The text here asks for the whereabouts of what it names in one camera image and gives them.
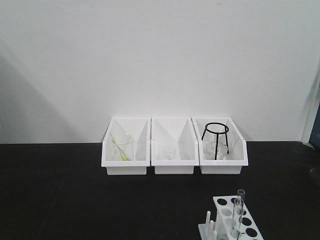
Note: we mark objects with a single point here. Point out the middle white storage bin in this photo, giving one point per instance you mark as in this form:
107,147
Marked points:
177,131

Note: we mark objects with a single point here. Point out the white test tube rack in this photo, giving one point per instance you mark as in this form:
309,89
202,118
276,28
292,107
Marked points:
220,229

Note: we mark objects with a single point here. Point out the black wire tripod stand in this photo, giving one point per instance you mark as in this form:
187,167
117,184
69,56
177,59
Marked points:
215,131

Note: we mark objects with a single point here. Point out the clear glass test tube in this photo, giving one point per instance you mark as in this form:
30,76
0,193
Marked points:
237,215
241,193

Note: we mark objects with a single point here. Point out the clear glass flask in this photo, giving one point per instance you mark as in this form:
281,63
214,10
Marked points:
214,151

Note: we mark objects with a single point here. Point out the small clear glass beaker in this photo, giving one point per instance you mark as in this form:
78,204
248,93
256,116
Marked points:
169,152

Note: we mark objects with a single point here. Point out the white storage bin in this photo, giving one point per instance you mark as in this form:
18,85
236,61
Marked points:
233,162
126,146
177,131

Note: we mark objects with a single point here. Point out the left white storage bin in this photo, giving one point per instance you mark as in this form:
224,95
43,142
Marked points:
126,146

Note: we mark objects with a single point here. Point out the right white storage bin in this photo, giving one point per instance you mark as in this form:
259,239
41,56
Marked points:
233,162

